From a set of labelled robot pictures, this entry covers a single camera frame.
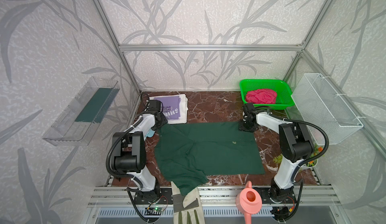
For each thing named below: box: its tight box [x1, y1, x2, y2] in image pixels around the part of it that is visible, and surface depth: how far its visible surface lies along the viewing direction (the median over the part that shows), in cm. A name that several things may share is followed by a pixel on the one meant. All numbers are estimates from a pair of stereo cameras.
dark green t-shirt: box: [153, 122, 266, 197], surface depth 90 cm
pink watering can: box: [235, 180, 263, 224], surface depth 64 cm
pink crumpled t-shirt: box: [245, 88, 277, 104], surface depth 113 cm
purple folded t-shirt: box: [153, 95, 181, 120], surface depth 105 cm
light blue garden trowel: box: [146, 128, 156, 138], surface depth 96 cm
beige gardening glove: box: [170, 181, 206, 224], surface depth 72 cm
